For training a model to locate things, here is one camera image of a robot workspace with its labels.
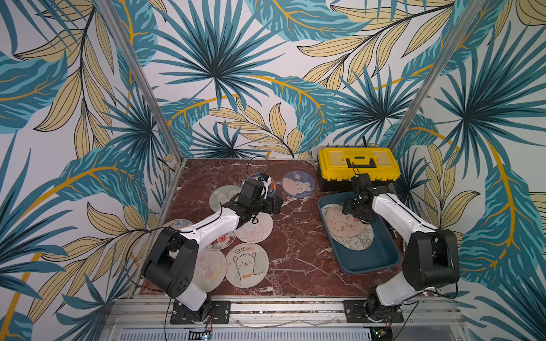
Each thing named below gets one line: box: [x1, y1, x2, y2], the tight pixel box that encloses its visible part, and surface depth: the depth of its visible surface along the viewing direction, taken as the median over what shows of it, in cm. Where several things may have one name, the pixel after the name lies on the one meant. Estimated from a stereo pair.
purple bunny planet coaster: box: [281, 170, 315, 199], surface depth 112 cm
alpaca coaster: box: [225, 242, 269, 289], surface depth 85 cm
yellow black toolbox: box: [317, 147, 401, 192], surface depth 98 cm
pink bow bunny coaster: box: [324, 206, 366, 238], surface depth 94 cm
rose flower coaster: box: [204, 230, 237, 251], surface depth 92 cm
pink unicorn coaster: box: [233, 211, 274, 244], surface depth 94 cm
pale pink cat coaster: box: [192, 248, 228, 293], surface depth 84 cm
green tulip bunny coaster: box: [329, 224, 374, 251], surface depth 92 cm
